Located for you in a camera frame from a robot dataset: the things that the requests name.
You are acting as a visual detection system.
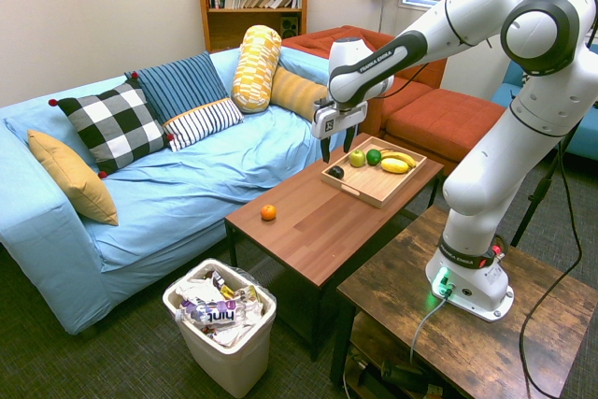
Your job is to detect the purple white hint wrapper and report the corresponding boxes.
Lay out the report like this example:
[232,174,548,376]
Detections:
[177,295,265,333]

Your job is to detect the reddish wooden coffee table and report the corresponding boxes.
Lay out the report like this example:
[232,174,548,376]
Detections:
[223,132,445,363]

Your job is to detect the wooden serving tray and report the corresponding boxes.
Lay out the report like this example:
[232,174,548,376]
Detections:
[320,135,429,210]

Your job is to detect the black device under table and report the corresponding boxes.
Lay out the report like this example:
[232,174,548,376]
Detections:
[380,360,445,395]

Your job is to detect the blue armchair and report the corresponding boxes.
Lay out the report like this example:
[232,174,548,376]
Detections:
[490,41,598,162]

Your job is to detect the light blue sofa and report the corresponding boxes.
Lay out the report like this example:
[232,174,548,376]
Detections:
[0,47,337,335]

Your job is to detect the grey base cable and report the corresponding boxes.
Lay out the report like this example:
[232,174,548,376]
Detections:
[408,293,450,365]

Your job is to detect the black bookshelf speaker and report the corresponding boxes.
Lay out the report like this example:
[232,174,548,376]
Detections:
[279,15,300,38]

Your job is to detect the black tripod stand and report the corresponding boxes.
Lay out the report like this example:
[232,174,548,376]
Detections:
[508,122,583,249]

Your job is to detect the black white checked pillow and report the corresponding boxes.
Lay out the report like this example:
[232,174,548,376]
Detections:
[48,71,175,179]

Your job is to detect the yellow patterned bolster pillow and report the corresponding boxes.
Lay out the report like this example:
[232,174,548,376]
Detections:
[230,24,283,114]

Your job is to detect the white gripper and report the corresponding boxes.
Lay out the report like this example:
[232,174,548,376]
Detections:
[311,98,369,163]

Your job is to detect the navy white striped lumbar pillow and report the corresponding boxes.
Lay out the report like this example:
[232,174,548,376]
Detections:
[162,97,245,153]

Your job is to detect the rustic dark wood table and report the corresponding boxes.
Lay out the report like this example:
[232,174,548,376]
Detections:
[329,205,598,399]

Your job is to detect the mustard striped pillow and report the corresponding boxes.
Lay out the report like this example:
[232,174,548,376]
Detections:
[269,65,330,121]

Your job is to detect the yellow lemon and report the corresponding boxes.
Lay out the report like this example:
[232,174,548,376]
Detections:
[380,157,411,175]

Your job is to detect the blue striped pillow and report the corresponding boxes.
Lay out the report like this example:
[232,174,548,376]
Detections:
[124,50,230,125]

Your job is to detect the wooden bookshelf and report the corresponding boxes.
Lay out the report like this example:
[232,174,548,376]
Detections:
[192,0,313,53]

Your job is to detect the white trash bin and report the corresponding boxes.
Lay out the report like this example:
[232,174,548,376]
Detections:
[162,257,278,399]

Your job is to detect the plain mustard pillow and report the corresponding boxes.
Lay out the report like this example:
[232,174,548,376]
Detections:
[26,129,120,227]

